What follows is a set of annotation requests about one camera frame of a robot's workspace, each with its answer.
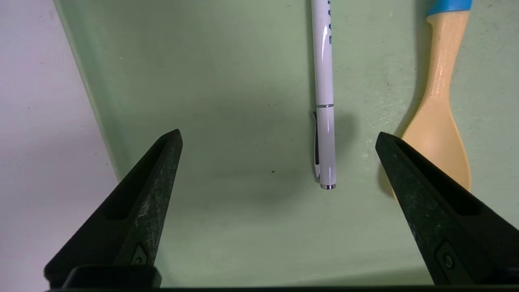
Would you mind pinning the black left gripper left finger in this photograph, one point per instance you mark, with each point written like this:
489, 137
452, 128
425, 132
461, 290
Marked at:
134, 227

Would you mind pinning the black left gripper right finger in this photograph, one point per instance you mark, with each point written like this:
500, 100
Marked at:
438, 227

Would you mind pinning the white pen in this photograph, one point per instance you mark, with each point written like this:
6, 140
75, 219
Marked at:
325, 81

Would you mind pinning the light green plastic tray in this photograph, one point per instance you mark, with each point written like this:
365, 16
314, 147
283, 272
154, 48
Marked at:
243, 121

